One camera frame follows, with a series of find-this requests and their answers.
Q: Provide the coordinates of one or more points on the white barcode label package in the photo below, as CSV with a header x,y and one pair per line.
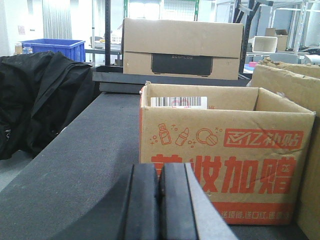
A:
x,y
180,102

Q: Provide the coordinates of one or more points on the cardboard box red print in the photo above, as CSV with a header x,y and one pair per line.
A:
x,y
247,149

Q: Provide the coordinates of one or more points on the black foam table mat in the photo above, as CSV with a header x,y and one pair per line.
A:
x,y
76,188

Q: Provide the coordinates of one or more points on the black cloth jacket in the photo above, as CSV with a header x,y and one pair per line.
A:
x,y
40,95

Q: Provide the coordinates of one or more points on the small background cardboard box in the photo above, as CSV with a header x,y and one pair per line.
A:
x,y
282,37

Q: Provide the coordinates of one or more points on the cardboard box black label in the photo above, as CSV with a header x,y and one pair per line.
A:
x,y
175,48

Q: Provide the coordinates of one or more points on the black metal shelf frame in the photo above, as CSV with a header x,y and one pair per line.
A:
x,y
111,79

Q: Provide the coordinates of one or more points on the plain brown cardboard box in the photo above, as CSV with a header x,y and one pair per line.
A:
x,y
299,83

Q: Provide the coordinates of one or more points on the white plastic bin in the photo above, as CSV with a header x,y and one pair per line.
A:
x,y
263,44

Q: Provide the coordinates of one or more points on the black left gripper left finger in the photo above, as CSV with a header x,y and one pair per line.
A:
x,y
141,215

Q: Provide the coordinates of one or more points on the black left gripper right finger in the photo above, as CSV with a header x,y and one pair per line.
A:
x,y
185,211

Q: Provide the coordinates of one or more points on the blue plastic crate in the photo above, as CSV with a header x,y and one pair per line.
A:
x,y
72,49

